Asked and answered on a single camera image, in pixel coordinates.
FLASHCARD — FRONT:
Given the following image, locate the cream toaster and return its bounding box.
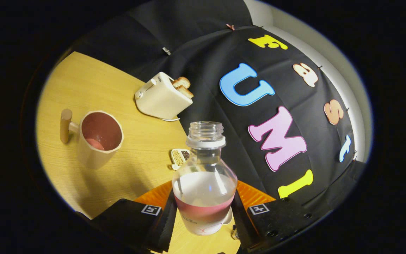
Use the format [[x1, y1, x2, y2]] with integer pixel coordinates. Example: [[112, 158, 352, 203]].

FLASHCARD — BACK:
[[135, 72, 193, 120]]

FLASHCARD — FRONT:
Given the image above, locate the white divided seed dish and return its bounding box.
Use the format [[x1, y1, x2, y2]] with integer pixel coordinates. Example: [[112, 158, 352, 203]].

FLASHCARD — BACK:
[[170, 149, 190, 170]]

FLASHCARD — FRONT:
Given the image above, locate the cream cup with wooden handle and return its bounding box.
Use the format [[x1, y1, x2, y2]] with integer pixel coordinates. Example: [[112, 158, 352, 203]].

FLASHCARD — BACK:
[[60, 109, 124, 169]]

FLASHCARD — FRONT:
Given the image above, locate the wooden table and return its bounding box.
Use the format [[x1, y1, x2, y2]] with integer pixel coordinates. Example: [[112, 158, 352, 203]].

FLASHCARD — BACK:
[[36, 51, 240, 254]]

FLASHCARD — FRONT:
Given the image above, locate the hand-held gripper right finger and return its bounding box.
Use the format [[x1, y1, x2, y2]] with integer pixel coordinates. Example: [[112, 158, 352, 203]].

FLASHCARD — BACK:
[[231, 180, 327, 251]]

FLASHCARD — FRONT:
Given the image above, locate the toast slice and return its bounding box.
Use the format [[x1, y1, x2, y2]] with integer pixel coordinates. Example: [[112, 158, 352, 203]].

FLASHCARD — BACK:
[[172, 77, 191, 89], [177, 85, 194, 98]]

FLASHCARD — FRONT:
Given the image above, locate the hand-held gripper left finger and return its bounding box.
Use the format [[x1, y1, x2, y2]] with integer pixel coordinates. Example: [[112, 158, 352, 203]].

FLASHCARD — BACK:
[[90, 181, 178, 253]]

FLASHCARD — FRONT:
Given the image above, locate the clear juice bottle pink label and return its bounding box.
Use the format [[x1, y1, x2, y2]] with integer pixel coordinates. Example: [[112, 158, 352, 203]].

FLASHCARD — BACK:
[[172, 121, 238, 236]]

